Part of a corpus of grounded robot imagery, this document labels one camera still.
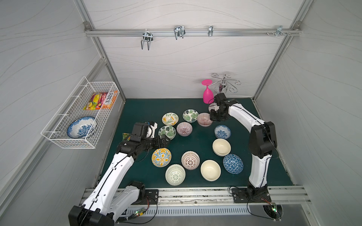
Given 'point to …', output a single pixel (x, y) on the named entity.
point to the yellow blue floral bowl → (161, 157)
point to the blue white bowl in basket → (82, 127)
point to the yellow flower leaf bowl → (170, 118)
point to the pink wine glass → (208, 96)
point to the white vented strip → (190, 209)
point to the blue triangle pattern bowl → (233, 163)
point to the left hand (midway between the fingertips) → (164, 141)
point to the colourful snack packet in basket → (102, 100)
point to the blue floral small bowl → (222, 132)
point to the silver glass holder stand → (223, 84)
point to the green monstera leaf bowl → (168, 131)
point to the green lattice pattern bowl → (175, 174)
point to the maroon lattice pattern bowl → (190, 160)
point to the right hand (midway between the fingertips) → (211, 117)
